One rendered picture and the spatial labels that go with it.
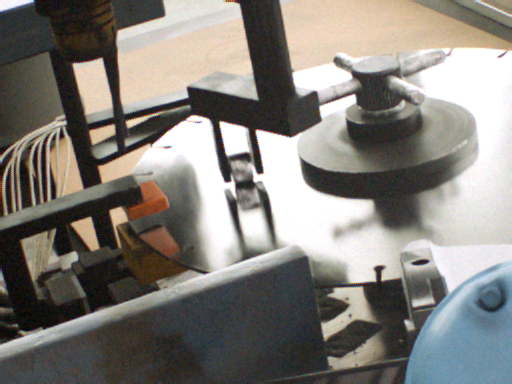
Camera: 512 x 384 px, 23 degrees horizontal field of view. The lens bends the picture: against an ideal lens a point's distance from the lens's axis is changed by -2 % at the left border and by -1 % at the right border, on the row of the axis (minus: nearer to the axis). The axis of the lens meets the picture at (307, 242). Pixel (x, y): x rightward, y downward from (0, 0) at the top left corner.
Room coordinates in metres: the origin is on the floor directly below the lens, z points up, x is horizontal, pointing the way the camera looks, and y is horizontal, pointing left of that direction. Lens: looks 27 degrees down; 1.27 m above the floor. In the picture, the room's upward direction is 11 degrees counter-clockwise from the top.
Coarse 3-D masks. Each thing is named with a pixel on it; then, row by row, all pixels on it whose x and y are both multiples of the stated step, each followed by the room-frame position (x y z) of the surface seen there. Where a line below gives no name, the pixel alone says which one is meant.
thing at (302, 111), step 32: (256, 32) 0.67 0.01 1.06; (256, 64) 0.67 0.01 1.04; (288, 64) 0.68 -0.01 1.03; (192, 96) 0.72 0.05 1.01; (224, 96) 0.70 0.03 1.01; (256, 96) 0.68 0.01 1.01; (288, 96) 0.67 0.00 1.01; (256, 128) 0.68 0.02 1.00; (288, 128) 0.66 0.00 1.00; (224, 160) 0.70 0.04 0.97; (256, 160) 0.71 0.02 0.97
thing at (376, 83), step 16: (336, 64) 0.77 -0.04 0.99; (352, 64) 0.75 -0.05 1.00; (368, 64) 0.73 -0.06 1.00; (384, 64) 0.72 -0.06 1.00; (400, 64) 0.73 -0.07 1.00; (416, 64) 0.73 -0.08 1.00; (432, 64) 0.74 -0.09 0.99; (352, 80) 0.72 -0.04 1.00; (368, 80) 0.72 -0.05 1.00; (384, 80) 0.71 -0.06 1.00; (400, 80) 0.70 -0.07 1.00; (320, 96) 0.71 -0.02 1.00; (336, 96) 0.71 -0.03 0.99; (368, 96) 0.72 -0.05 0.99; (384, 96) 0.71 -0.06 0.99; (400, 96) 0.69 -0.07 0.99; (416, 96) 0.68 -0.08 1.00; (368, 112) 0.72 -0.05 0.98; (384, 112) 0.71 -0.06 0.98
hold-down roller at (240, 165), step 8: (232, 152) 0.72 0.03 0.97; (240, 152) 0.71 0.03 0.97; (248, 152) 0.71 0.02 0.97; (232, 160) 0.71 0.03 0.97; (240, 160) 0.71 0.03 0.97; (248, 160) 0.71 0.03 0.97; (232, 168) 0.71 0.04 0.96; (240, 168) 0.71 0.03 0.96; (248, 168) 0.71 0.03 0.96; (232, 176) 0.71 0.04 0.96; (240, 176) 0.71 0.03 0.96; (248, 176) 0.71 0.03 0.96
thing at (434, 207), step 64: (448, 64) 0.85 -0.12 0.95; (192, 128) 0.82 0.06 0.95; (192, 192) 0.71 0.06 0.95; (256, 192) 0.70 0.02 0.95; (320, 192) 0.68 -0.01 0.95; (384, 192) 0.66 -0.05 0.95; (448, 192) 0.65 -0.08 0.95; (192, 256) 0.63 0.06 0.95; (256, 256) 0.62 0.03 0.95; (320, 256) 0.60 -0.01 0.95; (384, 256) 0.59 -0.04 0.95
